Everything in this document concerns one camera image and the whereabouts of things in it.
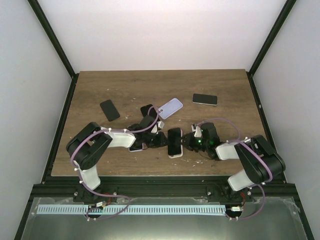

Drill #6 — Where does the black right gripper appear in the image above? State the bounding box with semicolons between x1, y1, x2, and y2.
176;133;209;153

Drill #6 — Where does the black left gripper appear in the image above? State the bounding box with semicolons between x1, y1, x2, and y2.
143;132;170;149

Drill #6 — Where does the large lilac phone case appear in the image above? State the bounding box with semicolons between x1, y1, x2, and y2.
128;143;144;153

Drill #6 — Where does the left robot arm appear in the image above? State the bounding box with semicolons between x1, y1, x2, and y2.
66;115;167;202

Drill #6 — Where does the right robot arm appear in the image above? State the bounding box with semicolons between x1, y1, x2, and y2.
167;122;286;202

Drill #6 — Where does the beige phone case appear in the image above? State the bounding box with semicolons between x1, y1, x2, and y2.
167;145;183;159

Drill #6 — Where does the black phone case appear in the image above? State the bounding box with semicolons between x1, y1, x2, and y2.
140;104;159;119

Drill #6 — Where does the small lilac phone case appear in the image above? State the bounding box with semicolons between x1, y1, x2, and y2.
158;98;184;120

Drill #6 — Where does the silver-edged black phone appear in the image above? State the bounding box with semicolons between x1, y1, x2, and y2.
192;93;218;106

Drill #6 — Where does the dark phone at left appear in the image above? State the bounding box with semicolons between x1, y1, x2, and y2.
99;99;120;122

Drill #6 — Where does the light blue slotted strip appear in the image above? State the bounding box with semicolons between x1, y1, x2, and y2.
36;204;226;216

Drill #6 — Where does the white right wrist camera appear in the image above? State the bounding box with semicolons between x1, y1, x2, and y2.
191;123;202;138

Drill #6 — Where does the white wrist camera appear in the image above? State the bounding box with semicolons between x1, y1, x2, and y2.
150;120;165;134
191;123;202;138

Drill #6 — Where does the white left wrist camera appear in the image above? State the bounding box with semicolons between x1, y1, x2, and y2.
150;120;165;134

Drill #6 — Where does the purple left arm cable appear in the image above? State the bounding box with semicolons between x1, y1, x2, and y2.
70;106;161;222

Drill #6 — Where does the black aluminium frame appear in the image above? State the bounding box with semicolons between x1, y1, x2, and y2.
14;0;314;240

